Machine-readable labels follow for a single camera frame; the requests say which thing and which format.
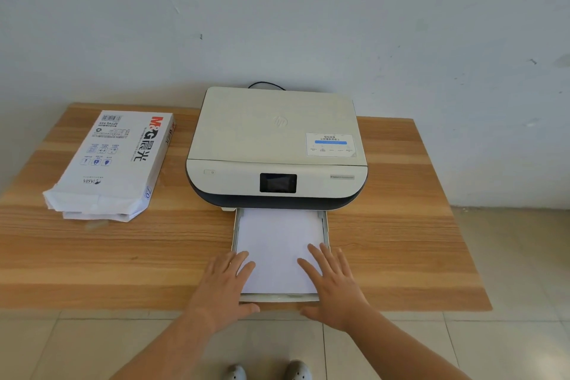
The white printer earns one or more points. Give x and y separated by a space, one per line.
254 126

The white printer tray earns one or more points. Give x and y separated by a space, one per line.
276 298

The person's right white clog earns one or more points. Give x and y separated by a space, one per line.
297 371

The white sticker blue stripe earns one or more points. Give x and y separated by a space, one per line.
329 150

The white printed paper package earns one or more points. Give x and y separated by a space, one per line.
116 161

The person's right hand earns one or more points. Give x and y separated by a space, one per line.
338 295

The person's left forearm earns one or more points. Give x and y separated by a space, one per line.
169 348

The person's left white clog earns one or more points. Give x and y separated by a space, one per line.
235 373

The person's left hand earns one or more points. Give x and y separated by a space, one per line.
222 290

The white paper sheets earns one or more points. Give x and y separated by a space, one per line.
280 241

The person's right forearm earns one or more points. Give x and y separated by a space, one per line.
401 348

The person's white clog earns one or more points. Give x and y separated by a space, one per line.
297 371
235 373

